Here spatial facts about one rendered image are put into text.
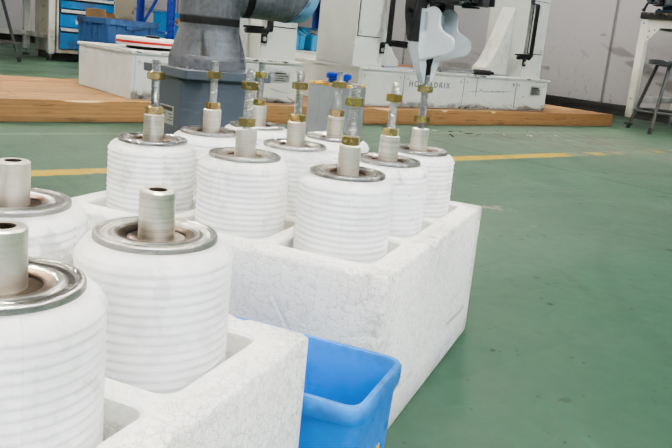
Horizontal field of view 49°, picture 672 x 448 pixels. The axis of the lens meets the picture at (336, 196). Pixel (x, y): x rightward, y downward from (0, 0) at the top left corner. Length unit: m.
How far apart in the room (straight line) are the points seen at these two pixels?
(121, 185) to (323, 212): 0.24
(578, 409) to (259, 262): 0.41
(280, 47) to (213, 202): 2.64
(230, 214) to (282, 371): 0.29
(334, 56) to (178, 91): 2.36
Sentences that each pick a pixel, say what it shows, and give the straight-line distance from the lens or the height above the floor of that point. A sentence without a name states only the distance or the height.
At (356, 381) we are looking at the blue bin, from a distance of 0.67.
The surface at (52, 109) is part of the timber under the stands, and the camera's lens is 2.80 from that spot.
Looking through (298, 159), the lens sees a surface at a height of 0.24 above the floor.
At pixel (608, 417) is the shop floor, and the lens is 0.92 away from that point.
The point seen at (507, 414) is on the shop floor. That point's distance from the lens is 0.87.
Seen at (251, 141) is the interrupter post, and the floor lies 0.27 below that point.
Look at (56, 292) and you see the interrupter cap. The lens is 0.37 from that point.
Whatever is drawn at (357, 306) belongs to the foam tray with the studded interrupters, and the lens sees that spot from 0.68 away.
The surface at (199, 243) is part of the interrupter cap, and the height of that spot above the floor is 0.25.
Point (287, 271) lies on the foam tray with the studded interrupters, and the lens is 0.70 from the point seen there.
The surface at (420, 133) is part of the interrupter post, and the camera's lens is 0.95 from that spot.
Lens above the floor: 0.38
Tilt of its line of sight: 12 degrees down
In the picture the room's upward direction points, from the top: 6 degrees clockwise
